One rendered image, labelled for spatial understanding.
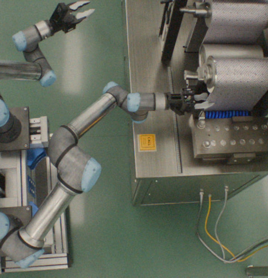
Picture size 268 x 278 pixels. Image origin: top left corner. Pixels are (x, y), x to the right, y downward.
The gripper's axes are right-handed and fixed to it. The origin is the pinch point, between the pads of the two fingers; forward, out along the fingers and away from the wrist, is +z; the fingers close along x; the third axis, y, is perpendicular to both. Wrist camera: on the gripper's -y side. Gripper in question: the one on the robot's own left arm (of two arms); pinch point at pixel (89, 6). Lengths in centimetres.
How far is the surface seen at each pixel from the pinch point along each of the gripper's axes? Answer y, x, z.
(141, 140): 24, 58, -6
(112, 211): 114, 80, -26
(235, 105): 7, 68, 34
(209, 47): -5, 42, 33
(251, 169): 21, 96, 32
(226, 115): 11, 69, 30
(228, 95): -3, 63, 28
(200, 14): -15.4, 30.9, 32.1
